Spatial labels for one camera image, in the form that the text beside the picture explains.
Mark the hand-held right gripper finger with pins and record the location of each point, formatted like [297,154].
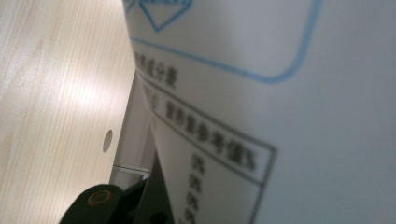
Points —
[152,202]

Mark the blue and white plastic bag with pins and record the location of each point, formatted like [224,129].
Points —
[280,124]

